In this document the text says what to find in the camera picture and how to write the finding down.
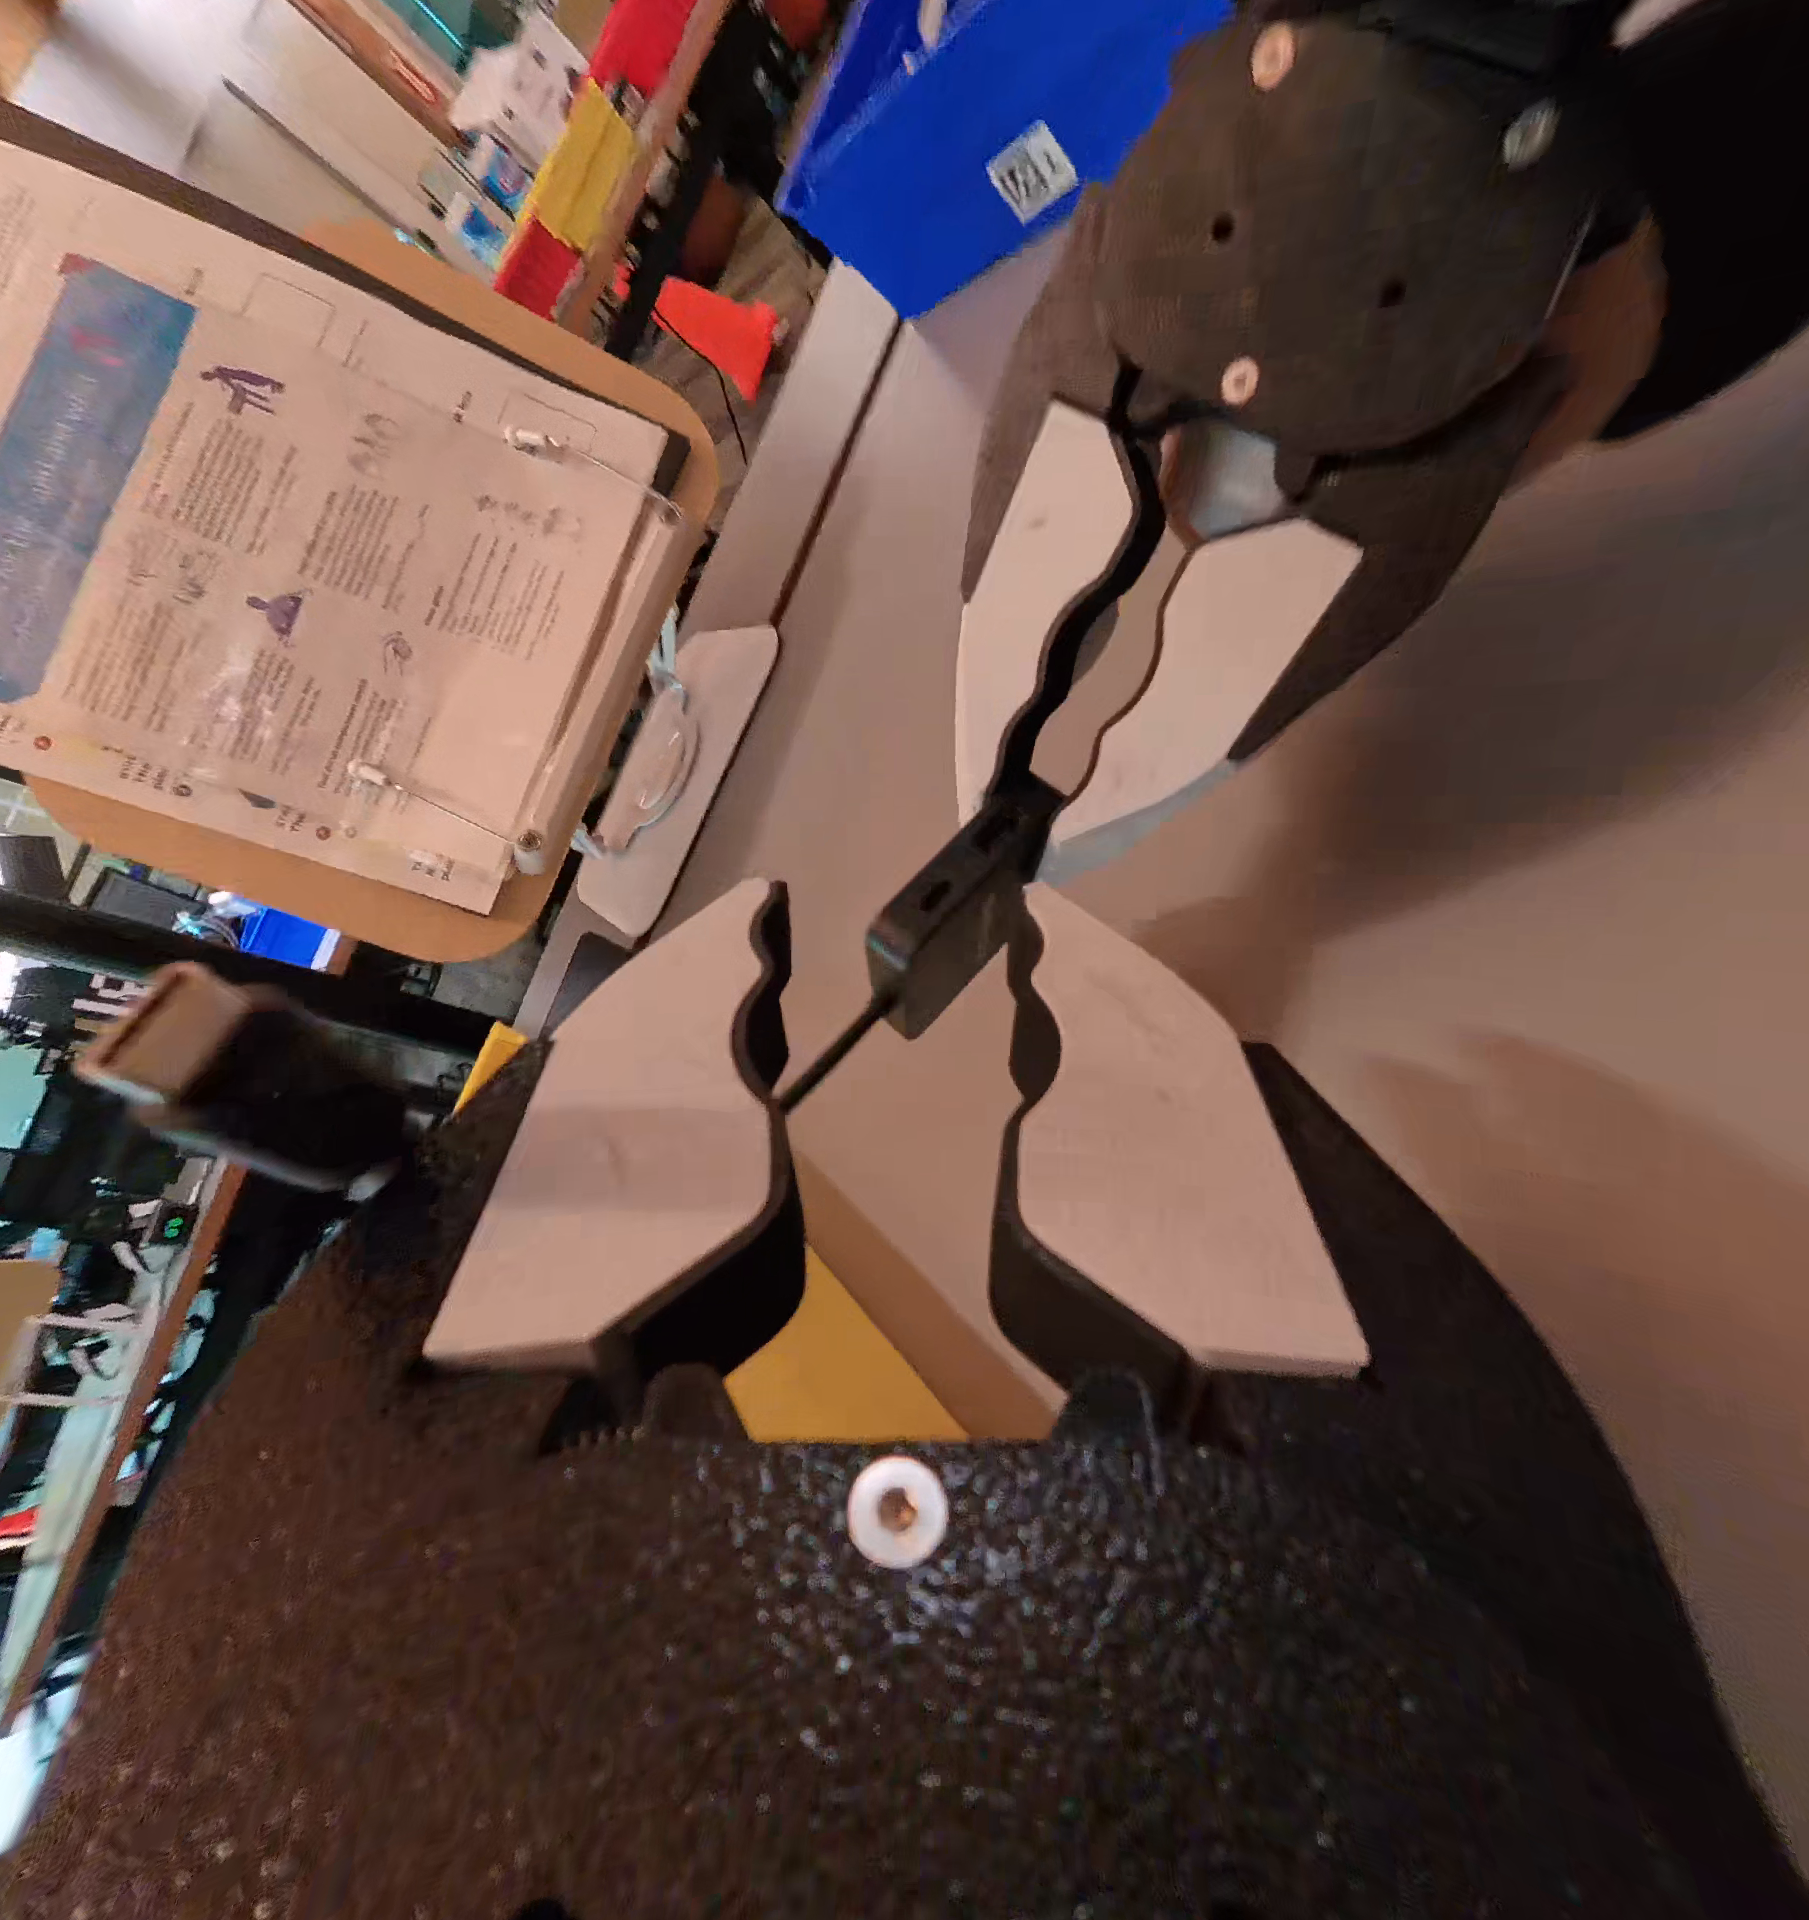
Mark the red-orange plastic piece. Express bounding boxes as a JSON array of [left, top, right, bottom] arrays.
[[648, 273, 785, 402]]

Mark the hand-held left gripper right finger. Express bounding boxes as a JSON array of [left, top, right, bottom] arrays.
[[990, 883, 1370, 1385]]

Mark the yellow storage bin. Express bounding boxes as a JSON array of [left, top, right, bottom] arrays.
[[454, 1020, 972, 1446], [525, 77, 639, 255]]

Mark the person's right forearm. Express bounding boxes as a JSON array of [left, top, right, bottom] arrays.
[[1586, 0, 1809, 445]]

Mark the grey desk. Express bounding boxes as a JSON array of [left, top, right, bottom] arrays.
[[520, 255, 1809, 1920]]

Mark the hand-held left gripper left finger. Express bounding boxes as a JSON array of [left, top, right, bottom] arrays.
[[420, 879, 809, 1378]]

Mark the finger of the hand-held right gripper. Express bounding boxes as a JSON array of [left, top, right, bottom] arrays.
[[951, 397, 1164, 819], [1040, 533, 1366, 887]]

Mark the document holder with instruction sheet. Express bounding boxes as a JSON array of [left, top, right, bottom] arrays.
[[0, 75, 723, 966]]

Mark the black square hub with cable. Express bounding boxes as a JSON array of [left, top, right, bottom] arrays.
[[71, 779, 1064, 1197]]

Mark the blue storage bin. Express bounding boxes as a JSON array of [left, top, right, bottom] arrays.
[[233, 896, 347, 966], [773, 0, 1240, 321]]

